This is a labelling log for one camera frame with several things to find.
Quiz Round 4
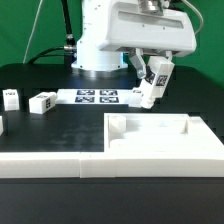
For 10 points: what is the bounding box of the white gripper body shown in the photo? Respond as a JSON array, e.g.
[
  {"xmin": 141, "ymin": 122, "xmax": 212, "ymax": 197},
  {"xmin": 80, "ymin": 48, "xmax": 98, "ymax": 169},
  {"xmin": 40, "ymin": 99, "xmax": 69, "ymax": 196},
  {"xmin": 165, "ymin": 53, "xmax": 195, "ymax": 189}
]
[{"xmin": 96, "ymin": 0, "xmax": 196, "ymax": 57}]

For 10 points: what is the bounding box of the white square tabletop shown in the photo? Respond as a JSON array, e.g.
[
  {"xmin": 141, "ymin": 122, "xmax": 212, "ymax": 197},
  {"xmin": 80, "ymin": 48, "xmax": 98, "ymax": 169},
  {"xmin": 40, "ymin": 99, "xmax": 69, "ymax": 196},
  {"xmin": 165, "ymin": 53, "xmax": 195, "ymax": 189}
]
[{"xmin": 104, "ymin": 113, "xmax": 224, "ymax": 153}]

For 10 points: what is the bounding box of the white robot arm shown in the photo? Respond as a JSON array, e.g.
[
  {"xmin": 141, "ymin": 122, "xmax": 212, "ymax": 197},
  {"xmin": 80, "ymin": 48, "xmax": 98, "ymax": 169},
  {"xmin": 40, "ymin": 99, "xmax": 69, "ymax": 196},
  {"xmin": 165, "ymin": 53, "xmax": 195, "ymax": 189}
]
[{"xmin": 72, "ymin": 0, "xmax": 196, "ymax": 79}]

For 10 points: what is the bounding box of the white marker board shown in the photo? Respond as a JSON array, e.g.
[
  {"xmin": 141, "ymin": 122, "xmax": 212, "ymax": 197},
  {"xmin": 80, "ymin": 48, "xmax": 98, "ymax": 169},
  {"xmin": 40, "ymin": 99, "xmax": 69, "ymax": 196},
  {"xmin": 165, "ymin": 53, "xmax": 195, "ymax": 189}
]
[{"xmin": 56, "ymin": 89, "xmax": 131, "ymax": 105}]

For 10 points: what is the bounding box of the white U-shaped fence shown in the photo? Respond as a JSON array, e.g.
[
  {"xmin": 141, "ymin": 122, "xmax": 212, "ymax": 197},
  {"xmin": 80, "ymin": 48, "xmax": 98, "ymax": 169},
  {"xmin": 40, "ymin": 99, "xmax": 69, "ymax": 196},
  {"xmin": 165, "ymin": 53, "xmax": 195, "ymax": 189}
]
[{"xmin": 0, "ymin": 149, "xmax": 224, "ymax": 178}]

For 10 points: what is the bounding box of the black cable with connector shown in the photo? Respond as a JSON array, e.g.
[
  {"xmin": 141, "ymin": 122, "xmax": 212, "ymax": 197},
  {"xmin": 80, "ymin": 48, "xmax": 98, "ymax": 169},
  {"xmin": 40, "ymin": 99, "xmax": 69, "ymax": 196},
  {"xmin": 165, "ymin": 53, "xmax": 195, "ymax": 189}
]
[{"xmin": 26, "ymin": 0, "xmax": 79, "ymax": 66}]

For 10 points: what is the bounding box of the white thin cable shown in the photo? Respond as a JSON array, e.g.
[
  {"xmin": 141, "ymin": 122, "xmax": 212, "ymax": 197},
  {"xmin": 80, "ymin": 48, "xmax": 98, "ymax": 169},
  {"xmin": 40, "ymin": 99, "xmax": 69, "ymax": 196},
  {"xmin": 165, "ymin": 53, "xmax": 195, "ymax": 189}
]
[{"xmin": 22, "ymin": 0, "xmax": 44, "ymax": 65}]

